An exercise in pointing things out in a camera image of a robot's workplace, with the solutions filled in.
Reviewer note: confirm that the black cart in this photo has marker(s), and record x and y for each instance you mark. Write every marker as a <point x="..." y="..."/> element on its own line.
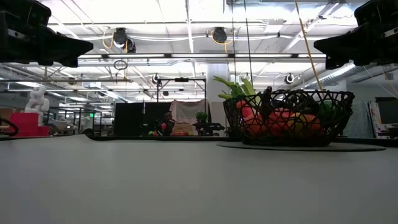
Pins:
<point x="211" y="127"/>

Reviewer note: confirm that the yellow apple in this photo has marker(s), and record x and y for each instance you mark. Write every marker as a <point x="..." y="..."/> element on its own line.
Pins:
<point x="297" y="127"/>

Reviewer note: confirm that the red and yellow mango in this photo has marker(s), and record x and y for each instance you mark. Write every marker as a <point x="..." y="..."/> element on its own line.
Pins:
<point x="311" y="123"/>

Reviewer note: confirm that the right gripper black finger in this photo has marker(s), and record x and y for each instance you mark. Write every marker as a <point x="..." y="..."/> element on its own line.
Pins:
<point x="348" y="45"/>
<point x="340" y="62"/>

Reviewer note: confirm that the dark grape bunch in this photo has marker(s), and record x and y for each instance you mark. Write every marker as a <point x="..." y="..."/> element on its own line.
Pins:
<point x="295" y="102"/>

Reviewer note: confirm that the green lime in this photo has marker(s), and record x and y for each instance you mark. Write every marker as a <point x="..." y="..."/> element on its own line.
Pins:
<point x="326" y="109"/>

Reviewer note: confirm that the red bell pepper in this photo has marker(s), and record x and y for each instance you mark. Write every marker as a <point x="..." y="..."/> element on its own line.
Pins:
<point x="281" y="119"/>

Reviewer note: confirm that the black metal frame stand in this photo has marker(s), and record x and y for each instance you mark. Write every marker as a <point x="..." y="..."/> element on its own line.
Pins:
<point x="182" y="80"/>

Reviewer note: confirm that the cloth covered stand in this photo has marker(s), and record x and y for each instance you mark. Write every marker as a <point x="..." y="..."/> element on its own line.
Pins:
<point x="186" y="109"/>

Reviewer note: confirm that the black monitor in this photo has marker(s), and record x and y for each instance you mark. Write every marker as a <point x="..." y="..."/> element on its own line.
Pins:
<point x="387" y="110"/>

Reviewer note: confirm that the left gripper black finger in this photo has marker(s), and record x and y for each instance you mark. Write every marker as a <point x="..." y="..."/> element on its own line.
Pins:
<point x="70" y="62"/>
<point x="65" y="46"/>

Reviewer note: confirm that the small green potted plant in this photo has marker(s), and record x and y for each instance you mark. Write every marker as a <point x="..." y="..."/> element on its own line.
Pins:
<point x="201" y="116"/>

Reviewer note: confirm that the person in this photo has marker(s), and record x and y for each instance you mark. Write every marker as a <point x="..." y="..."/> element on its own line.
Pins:
<point x="168" y="124"/>

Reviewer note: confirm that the black partition panel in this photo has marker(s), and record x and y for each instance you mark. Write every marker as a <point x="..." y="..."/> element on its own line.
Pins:
<point x="130" y="118"/>

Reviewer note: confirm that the round grey mat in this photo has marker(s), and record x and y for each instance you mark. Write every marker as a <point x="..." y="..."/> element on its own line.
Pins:
<point x="357" y="147"/>

